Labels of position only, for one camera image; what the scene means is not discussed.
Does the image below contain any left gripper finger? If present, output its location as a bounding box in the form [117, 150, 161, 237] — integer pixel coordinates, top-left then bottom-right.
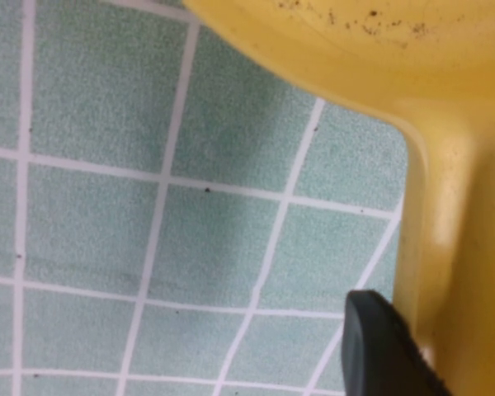
[341, 290, 455, 396]

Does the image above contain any yellow plastic dustpan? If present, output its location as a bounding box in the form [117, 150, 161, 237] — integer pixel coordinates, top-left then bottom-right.
[181, 0, 495, 396]

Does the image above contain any green checked tablecloth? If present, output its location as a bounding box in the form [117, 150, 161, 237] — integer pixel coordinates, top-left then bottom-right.
[0, 0, 409, 396]

